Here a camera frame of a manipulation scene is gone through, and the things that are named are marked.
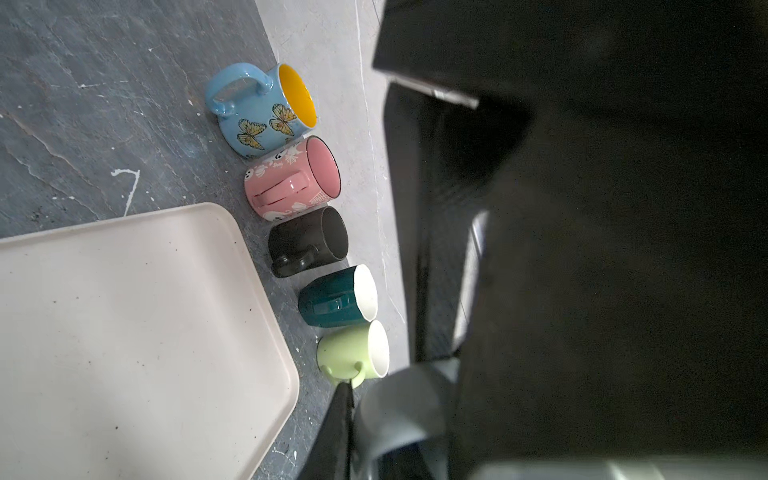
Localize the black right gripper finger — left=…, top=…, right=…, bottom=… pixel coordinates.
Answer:
left=298, top=383, right=354, bottom=480

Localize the grey mug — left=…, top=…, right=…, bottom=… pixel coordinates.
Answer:
left=352, top=358, right=460, bottom=471

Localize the light green mug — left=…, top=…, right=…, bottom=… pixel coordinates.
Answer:
left=316, top=320, right=390, bottom=389

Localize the dark green mug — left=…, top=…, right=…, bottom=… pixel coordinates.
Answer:
left=298, top=264, right=379, bottom=328

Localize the black mug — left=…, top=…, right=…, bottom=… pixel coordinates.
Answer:
left=268, top=206, right=349, bottom=278

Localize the pink patterned mug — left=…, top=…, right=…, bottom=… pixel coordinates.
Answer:
left=244, top=135, right=342, bottom=222

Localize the blue mug yellow inside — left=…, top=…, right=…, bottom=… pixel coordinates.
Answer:
left=205, top=63, right=318, bottom=159

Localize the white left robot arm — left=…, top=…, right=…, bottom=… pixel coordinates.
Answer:
left=373, top=1, right=767, bottom=479

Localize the beige tray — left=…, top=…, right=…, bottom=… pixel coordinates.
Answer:
left=1, top=203, right=299, bottom=479

